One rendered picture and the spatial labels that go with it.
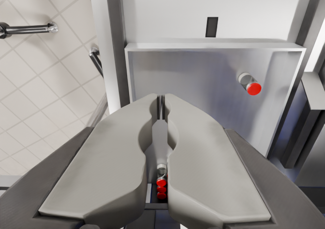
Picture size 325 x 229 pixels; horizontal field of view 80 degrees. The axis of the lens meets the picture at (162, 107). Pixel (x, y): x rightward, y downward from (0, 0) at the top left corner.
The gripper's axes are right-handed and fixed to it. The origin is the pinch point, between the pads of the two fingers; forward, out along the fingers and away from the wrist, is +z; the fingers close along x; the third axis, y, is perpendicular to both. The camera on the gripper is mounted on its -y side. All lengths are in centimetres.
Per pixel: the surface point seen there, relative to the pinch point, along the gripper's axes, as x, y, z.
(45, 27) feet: -67, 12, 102
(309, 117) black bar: 26.3, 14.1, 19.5
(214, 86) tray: 8.8, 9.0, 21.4
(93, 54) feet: -43, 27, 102
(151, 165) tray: -3.1, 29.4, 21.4
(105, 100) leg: -31, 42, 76
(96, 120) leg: -30, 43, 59
